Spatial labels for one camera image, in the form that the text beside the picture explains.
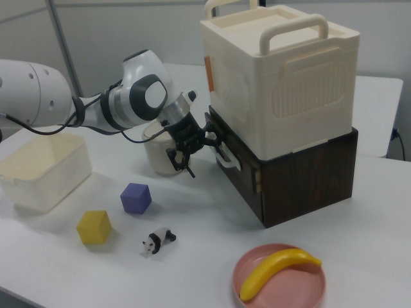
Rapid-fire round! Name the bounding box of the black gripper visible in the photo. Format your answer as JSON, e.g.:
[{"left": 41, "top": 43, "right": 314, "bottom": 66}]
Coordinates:
[{"left": 160, "top": 112, "right": 227, "bottom": 179}]

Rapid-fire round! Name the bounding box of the wooden drawer with white handle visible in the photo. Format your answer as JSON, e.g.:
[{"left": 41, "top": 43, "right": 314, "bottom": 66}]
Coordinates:
[{"left": 205, "top": 106, "right": 265, "bottom": 228}]

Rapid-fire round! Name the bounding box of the dark wooden drawer cabinet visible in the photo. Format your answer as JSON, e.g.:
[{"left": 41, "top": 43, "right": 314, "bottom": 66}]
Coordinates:
[{"left": 208, "top": 105, "right": 359, "bottom": 229}]

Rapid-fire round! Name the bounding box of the cream open plastic bin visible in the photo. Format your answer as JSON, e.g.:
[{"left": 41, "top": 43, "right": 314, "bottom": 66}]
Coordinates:
[{"left": 0, "top": 133, "right": 93, "bottom": 213}]

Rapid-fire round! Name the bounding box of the cream lidded trash can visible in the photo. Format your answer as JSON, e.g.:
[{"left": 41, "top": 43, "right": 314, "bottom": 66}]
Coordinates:
[{"left": 142, "top": 121, "right": 193, "bottom": 176}]

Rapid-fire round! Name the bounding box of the purple cube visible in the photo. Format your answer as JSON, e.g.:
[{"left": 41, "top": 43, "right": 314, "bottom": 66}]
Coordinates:
[{"left": 119, "top": 182, "right": 152, "bottom": 215}]

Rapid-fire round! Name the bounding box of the panda figurine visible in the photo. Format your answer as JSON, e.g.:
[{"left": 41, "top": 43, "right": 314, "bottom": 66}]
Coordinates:
[{"left": 142, "top": 227, "right": 177, "bottom": 257}]

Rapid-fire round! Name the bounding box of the cream plastic storage box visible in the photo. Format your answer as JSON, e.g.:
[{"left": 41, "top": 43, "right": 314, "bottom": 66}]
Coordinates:
[{"left": 199, "top": 0, "right": 360, "bottom": 160}]

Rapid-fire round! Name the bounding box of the yellow cube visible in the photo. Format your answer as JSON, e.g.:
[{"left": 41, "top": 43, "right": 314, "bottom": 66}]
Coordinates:
[{"left": 76, "top": 210, "right": 112, "bottom": 246}]

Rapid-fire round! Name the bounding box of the yellow toy banana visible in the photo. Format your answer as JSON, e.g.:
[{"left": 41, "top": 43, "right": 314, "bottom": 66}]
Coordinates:
[{"left": 240, "top": 248, "right": 322, "bottom": 302}]

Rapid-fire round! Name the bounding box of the pink plate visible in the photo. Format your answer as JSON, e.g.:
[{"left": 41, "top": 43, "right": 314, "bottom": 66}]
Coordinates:
[{"left": 232, "top": 243, "right": 328, "bottom": 308}]

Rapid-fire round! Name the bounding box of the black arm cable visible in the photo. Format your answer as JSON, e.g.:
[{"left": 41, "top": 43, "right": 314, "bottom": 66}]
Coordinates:
[{"left": 0, "top": 83, "right": 152, "bottom": 144}]

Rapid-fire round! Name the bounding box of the black power cable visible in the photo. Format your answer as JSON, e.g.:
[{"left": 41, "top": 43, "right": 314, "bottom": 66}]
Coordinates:
[{"left": 390, "top": 127, "right": 407, "bottom": 161}]

